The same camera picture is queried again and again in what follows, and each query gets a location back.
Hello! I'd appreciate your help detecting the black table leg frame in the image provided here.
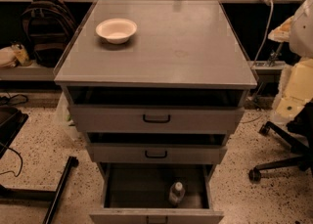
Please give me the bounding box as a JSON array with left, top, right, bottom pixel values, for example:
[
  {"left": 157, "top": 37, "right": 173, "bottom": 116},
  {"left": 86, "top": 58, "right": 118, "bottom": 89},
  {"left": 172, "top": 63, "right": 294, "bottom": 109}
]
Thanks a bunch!
[{"left": 0, "top": 157, "right": 79, "bottom": 224}]

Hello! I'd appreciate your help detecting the black office chair base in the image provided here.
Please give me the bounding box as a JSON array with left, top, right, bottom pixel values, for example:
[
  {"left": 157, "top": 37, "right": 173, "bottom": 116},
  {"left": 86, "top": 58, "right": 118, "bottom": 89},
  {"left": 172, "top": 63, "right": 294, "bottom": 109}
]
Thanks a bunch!
[{"left": 248, "top": 101, "right": 313, "bottom": 183}]

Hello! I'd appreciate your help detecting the grey middle drawer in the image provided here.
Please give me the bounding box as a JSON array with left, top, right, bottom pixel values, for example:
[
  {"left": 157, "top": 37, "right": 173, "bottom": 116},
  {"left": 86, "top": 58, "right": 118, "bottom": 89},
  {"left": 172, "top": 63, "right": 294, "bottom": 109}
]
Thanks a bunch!
[{"left": 86, "top": 143, "right": 227, "bottom": 164}]

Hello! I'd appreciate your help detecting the grey top drawer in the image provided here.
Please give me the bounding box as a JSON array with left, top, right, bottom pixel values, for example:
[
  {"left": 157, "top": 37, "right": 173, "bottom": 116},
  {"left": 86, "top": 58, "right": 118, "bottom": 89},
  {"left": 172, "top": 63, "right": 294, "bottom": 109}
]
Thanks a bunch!
[{"left": 69, "top": 105, "right": 244, "bottom": 134}]

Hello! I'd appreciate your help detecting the white power cable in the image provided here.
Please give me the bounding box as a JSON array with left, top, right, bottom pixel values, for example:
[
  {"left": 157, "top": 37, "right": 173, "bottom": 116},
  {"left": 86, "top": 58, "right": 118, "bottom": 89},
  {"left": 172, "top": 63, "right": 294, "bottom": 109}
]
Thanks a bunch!
[{"left": 250, "top": 0, "right": 275, "bottom": 69}]

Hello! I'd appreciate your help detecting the clear plastic water bottle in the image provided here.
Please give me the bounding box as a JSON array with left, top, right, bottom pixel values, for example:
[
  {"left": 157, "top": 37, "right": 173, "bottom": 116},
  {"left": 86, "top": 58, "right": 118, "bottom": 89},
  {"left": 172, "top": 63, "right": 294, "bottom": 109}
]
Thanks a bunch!
[{"left": 168, "top": 182, "right": 185, "bottom": 206}]

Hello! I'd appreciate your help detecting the metal diagonal rod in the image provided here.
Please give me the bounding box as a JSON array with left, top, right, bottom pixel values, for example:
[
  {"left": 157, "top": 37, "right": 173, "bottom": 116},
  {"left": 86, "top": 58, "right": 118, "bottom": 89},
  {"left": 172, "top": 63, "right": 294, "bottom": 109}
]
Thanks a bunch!
[{"left": 265, "top": 42, "right": 284, "bottom": 67}]

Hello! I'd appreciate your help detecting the black floor cable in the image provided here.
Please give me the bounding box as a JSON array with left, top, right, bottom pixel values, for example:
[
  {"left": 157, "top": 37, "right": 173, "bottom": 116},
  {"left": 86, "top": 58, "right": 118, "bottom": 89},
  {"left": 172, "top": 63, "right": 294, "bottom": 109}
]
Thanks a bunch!
[{"left": 0, "top": 141, "right": 24, "bottom": 178}]

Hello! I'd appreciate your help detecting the dark backpack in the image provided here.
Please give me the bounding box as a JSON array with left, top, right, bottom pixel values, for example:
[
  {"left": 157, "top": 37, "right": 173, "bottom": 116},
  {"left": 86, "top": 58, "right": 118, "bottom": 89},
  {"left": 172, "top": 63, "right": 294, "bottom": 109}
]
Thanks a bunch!
[{"left": 21, "top": 0, "right": 77, "bottom": 67}]

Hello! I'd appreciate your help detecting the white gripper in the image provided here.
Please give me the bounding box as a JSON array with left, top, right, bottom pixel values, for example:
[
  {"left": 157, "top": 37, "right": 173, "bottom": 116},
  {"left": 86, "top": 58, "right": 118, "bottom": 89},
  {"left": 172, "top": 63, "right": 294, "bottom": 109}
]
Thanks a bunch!
[{"left": 268, "top": 17, "right": 313, "bottom": 124}]

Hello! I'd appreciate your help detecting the white paper bowl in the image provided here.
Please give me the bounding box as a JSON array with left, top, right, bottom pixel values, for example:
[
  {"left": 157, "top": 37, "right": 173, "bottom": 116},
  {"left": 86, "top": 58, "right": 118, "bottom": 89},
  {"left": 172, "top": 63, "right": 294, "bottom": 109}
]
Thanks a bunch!
[{"left": 96, "top": 19, "right": 137, "bottom": 44}]

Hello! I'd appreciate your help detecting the clear plastic bag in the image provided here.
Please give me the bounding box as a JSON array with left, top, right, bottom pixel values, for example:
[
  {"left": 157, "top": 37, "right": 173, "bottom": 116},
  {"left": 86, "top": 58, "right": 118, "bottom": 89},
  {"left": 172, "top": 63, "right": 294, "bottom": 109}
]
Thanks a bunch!
[{"left": 55, "top": 93, "right": 81, "bottom": 141}]

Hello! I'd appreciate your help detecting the black tray at left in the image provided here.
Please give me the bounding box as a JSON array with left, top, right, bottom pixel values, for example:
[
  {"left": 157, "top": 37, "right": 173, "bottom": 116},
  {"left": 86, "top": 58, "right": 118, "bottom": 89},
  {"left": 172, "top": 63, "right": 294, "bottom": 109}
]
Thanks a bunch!
[{"left": 0, "top": 106, "right": 28, "bottom": 158}]

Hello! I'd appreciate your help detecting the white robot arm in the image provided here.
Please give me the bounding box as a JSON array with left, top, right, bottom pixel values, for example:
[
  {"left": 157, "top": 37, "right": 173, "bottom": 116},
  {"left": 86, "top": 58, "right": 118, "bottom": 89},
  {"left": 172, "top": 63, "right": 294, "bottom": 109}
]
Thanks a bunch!
[{"left": 268, "top": 0, "right": 313, "bottom": 123}]

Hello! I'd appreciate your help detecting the white round object on shelf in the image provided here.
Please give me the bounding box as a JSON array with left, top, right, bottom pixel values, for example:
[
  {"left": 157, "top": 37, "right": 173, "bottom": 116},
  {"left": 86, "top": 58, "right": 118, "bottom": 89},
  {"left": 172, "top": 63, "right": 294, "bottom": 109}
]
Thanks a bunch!
[{"left": 0, "top": 47, "right": 17, "bottom": 67}]

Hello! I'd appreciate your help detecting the grey bottom drawer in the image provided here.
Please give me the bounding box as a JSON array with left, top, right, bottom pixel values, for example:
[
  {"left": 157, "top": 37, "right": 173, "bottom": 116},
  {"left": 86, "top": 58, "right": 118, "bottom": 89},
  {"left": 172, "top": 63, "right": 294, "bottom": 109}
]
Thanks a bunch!
[{"left": 90, "top": 163, "right": 223, "bottom": 224}]

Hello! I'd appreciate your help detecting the grey drawer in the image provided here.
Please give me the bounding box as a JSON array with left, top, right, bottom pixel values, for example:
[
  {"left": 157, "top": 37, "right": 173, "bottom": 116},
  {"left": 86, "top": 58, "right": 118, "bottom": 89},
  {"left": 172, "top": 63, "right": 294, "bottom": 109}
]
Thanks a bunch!
[
  {"left": 86, "top": 143, "right": 227, "bottom": 164},
  {"left": 69, "top": 105, "right": 244, "bottom": 134},
  {"left": 90, "top": 163, "right": 223, "bottom": 224}
]

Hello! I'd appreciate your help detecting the grey drawer cabinet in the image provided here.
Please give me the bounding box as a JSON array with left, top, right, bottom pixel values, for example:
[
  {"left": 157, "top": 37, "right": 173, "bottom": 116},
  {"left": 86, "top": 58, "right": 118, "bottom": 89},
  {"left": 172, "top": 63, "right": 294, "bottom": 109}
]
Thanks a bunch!
[{"left": 53, "top": 0, "right": 258, "bottom": 224}]

